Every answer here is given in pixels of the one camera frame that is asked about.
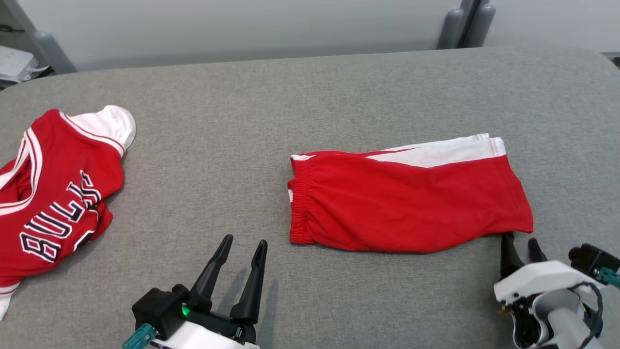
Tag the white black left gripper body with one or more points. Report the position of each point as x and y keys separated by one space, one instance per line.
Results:
x=203 y=334

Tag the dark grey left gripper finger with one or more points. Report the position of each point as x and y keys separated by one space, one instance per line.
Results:
x=210 y=281
x=252 y=291

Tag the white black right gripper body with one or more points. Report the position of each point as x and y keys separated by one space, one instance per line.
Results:
x=537 y=278

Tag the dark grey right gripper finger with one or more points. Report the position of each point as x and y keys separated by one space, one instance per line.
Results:
x=508 y=257
x=535 y=252

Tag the red shorts with white stripe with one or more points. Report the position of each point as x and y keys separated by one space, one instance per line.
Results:
x=397 y=203

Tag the red Bulls basketball jersey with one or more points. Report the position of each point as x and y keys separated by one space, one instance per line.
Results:
x=58 y=194

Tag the grey fabric sofa cushion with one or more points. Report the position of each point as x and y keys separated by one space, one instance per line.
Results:
x=218 y=145

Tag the white power strip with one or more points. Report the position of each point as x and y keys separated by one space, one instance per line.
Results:
x=14 y=63

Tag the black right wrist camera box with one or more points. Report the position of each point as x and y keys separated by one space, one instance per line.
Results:
x=591 y=259

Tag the grey partition base rail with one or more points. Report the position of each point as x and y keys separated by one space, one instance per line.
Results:
x=611 y=54

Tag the grey double partition post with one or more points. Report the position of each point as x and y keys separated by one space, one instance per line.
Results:
x=465 y=24

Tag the grey metal partition post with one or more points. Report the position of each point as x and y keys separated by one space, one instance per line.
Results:
x=53 y=53

